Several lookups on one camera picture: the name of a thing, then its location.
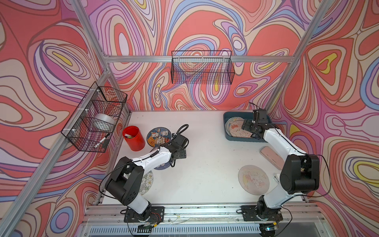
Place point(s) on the white marker pen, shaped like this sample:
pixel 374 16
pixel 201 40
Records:
pixel 102 144

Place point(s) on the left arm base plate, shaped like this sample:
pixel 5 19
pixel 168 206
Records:
pixel 152 215

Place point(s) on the silver tape roll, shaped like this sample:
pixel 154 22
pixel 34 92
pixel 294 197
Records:
pixel 103 122

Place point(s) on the purple good luck bunny coaster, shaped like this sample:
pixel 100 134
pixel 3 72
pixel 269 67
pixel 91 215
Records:
pixel 163 166

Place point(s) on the white green flowers coaster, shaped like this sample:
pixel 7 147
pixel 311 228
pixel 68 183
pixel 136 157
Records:
pixel 146 183

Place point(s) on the black wire basket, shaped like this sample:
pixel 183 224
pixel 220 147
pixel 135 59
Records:
pixel 206 67
pixel 91 127

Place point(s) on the left black wire basket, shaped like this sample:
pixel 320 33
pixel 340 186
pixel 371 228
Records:
pixel 91 127

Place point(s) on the pink checkered bunny coaster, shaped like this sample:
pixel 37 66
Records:
pixel 234 128

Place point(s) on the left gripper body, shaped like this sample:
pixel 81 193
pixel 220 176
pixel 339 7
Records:
pixel 182 153

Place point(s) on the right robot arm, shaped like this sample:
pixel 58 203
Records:
pixel 300 172

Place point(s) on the dark blue cartoon animals coaster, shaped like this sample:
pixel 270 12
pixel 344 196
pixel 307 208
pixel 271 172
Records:
pixel 158 136

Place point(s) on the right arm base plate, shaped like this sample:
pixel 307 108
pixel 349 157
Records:
pixel 251 213

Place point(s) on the back black wire basket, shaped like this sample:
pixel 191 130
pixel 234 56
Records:
pixel 206 67

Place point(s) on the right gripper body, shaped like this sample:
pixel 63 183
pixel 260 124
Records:
pixel 249 126

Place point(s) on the pink cartoon girl coaster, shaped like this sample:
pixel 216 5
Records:
pixel 253 180

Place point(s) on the pink rectangular pad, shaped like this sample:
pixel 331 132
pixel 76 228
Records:
pixel 268 153

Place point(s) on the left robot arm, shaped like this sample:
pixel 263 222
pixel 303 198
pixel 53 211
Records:
pixel 125 180

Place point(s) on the red plastic cup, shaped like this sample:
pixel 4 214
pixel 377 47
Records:
pixel 133 137

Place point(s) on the teal plastic storage box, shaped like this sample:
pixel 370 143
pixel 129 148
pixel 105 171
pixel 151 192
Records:
pixel 244 115

